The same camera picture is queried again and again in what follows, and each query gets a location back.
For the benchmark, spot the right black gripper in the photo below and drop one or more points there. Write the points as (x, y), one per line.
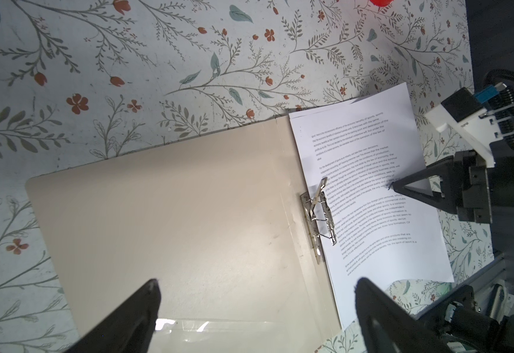
(482, 188)

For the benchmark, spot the printed paper sheet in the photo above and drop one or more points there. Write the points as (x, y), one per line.
(353, 151)

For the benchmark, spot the brown kraft paper folder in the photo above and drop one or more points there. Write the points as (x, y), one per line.
(217, 220)

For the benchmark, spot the silver folder lever clip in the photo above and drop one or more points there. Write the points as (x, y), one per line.
(319, 220)

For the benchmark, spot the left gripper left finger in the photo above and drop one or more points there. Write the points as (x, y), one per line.
(129, 328)

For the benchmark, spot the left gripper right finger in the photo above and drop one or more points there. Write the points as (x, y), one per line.
(386, 327)

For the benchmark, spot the red pen cup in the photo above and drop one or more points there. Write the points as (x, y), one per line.
(381, 3)

